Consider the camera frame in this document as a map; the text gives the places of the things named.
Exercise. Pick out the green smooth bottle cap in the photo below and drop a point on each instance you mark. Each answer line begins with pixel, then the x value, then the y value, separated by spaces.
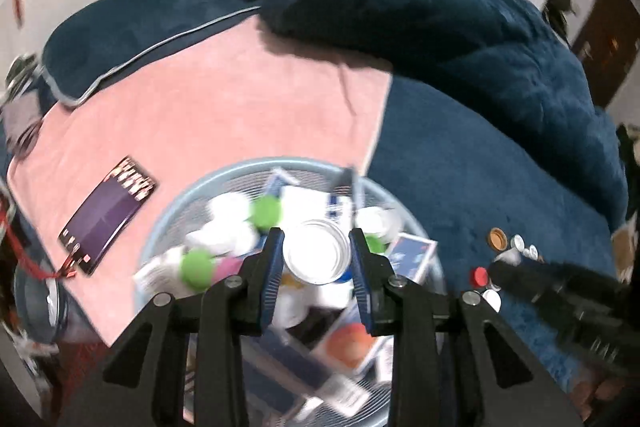
pixel 267 212

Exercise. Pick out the round grey container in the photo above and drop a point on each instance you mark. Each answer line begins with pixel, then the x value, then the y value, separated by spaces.
pixel 42 307

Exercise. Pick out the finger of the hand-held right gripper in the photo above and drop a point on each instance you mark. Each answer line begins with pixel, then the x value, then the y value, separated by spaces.
pixel 515 277

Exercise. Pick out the person's right hand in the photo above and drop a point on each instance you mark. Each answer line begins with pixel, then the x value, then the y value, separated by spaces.
pixel 600 394

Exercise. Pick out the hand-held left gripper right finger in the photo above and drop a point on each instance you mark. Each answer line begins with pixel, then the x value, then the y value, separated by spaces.
pixel 357 277

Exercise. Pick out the dark blue piped pillow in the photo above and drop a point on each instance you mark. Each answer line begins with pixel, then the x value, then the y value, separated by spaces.
pixel 125 37

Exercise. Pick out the pink blanket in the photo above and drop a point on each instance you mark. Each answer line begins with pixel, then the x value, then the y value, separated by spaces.
pixel 225 107

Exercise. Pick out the dark blue box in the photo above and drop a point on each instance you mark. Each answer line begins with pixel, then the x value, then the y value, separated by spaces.
pixel 285 362

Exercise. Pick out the blue plush blanket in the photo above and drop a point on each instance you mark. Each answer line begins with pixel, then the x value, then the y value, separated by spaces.
pixel 450 182

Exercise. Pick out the dark blue duvet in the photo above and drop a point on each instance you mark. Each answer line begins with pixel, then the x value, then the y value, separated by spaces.
pixel 450 57

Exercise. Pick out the light blue mesh basket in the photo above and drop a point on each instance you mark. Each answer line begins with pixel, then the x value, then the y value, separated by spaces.
pixel 230 182

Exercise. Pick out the red bottle cap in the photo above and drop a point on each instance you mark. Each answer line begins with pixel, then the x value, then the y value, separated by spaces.
pixel 480 277

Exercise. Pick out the large white lid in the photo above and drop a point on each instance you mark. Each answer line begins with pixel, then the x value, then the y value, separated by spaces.
pixel 315 252

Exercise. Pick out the pile of clothes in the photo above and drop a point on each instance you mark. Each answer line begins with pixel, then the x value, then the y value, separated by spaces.
pixel 630 152

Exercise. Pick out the brown wooden door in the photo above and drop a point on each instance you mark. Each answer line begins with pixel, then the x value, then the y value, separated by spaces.
pixel 610 47

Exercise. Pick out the orange-brown bottle cap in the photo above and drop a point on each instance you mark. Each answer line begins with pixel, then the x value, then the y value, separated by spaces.
pixel 497 240

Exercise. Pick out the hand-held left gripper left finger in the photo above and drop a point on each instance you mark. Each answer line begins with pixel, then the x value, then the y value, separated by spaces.
pixel 272 277

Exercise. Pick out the cardboard box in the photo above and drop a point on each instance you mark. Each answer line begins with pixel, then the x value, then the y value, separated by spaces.
pixel 626 249

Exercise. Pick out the purple patterned flat packet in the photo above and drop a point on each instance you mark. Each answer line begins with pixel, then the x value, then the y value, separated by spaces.
pixel 105 217

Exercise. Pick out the orange label packet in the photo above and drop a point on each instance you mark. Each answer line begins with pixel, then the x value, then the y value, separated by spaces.
pixel 350 342

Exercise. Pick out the pink bottle cap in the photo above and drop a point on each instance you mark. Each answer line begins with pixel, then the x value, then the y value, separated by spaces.
pixel 227 266

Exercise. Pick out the dark hanging garment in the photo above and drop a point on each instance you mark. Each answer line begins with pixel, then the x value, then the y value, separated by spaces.
pixel 560 2

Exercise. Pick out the green ribbed bottle cap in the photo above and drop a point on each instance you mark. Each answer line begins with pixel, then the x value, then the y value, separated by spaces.
pixel 197 267
pixel 373 244

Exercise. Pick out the grey cloth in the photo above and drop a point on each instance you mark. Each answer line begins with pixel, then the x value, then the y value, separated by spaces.
pixel 22 117

